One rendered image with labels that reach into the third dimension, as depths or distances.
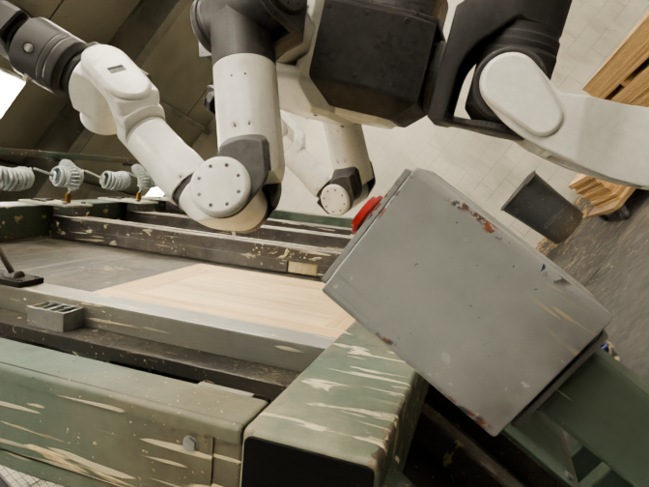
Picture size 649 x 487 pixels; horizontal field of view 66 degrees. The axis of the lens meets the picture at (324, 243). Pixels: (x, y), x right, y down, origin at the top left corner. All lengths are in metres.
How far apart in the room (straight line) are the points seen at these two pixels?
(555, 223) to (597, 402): 4.98
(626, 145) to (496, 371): 0.56
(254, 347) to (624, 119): 0.63
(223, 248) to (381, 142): 5.25
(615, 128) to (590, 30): 6.32
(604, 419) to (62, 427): 0.48
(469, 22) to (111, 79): 0.54
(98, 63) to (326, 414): 0.55
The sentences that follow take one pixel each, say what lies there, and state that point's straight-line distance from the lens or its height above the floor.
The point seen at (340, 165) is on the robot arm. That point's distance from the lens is 1.19.
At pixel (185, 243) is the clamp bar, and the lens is 1.45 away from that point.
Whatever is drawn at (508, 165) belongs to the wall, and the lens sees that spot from 6.51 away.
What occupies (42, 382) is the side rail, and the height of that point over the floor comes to 1.09.
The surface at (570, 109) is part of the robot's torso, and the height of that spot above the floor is 0.86.
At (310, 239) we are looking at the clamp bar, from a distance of 1.64.
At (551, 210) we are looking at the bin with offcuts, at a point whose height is 0.28.
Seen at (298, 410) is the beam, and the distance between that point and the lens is 0.49.
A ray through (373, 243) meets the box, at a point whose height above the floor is 0.91.
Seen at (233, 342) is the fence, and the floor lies 1.01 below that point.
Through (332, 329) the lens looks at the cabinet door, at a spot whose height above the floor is 0.92.
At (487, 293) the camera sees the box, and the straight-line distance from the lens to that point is 0.37.
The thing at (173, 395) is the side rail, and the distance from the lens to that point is 0.51.
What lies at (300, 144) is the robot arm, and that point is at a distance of 1.28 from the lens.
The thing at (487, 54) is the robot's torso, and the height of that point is 1.01.
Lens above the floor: 0.88
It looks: 10 degrees up
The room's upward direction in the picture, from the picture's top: 50 degrees counter-clockwise
